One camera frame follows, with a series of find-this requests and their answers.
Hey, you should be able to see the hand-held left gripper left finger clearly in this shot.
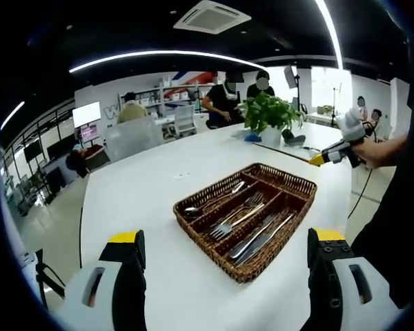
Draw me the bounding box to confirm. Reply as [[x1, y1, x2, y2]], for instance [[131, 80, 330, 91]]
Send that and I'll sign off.
[[60, 228, 148, 331]]

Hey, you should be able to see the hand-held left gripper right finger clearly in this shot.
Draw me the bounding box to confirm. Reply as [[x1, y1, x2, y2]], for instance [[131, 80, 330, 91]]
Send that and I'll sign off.
[[306, 226, 406, 331]]

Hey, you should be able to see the brown wooden chopstick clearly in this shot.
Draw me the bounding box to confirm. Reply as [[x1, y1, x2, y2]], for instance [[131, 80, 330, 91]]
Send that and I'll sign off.
[[252, 142, 314, 163]]

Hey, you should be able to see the brown wicker storage tray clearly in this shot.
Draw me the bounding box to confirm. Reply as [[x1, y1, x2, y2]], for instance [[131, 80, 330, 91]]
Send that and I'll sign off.
[[172, 162, 318, 284]]

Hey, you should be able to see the steel fork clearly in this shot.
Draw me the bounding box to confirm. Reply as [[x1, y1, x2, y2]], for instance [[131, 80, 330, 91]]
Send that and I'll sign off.
[[208, 203, 266, 242], [210, 191, 265, 239]]

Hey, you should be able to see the steel knife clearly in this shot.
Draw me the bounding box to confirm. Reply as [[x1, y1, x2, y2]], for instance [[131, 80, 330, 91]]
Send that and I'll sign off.
[[236, 212, 295, 266], [227, 214, 279, 260], [234, 220, 284, 265]]

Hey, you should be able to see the steel spoon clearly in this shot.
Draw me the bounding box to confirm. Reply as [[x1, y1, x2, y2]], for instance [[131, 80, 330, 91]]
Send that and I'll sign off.
[[203, 181, 246, 210], [184, 192, 228, 219]]

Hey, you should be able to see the white storage shelf with boxes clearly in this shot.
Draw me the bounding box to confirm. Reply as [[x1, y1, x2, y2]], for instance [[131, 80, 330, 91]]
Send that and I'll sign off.
[[119, 72, 221, 118]]

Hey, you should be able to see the person's right hand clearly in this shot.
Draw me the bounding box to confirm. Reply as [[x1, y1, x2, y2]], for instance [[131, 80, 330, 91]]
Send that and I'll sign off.
[[346, 137, 372, 170]]

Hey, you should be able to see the black and grey device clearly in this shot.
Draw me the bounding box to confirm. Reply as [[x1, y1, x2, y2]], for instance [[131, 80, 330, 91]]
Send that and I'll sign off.
[[281, 129, 307, 146]]

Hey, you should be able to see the person's black clothed torso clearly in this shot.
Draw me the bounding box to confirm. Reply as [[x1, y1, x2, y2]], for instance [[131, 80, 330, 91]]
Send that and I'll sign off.
[[351, 20, 414, 310]]

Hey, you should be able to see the green plant in white pot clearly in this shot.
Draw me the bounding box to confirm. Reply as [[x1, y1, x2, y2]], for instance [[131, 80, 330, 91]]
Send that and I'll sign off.
[[235, 91, 306, 146]]

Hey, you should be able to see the monitor on tripod stand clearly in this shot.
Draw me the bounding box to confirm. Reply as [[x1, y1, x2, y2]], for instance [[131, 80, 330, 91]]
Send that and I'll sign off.
[[283, 64, 303, 111]]

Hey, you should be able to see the white mesh office chair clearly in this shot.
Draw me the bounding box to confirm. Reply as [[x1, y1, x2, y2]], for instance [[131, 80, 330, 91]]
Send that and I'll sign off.
[[174, 105, 197, 137]]

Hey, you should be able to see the black desk monitor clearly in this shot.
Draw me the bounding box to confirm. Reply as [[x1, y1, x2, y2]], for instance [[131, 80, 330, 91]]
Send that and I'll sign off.
[[46, 136, 77, 161]]

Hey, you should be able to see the black monitor on stand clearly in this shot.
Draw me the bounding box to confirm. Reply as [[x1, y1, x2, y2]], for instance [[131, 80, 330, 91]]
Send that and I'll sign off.
[[23, 141, 44, 163]]

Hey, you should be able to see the monitor with pink screen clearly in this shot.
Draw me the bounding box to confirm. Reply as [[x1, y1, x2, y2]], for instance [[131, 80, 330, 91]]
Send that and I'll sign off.
[[75, 123, 100, 143]]

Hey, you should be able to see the translucent white chair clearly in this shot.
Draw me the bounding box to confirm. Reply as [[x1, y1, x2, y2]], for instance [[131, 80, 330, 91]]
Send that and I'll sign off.
[[103, 115, 164, 163]]

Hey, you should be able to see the ceiling air conditioner vent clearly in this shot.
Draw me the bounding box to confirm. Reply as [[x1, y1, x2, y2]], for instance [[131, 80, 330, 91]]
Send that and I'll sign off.
[[172, 0, 253, 34]]

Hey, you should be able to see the long curved ceiling light strip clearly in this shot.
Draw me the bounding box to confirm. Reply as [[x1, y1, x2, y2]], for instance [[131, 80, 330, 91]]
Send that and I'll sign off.
[[68, 50, 266, 74]]

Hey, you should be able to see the bright white screen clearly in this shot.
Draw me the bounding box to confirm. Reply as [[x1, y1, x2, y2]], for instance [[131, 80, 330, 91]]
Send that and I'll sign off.
[[72, 101, 101, 128]]

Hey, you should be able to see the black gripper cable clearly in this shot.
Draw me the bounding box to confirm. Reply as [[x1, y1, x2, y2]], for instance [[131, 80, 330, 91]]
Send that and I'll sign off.
[[346, 167, 373, 220]]

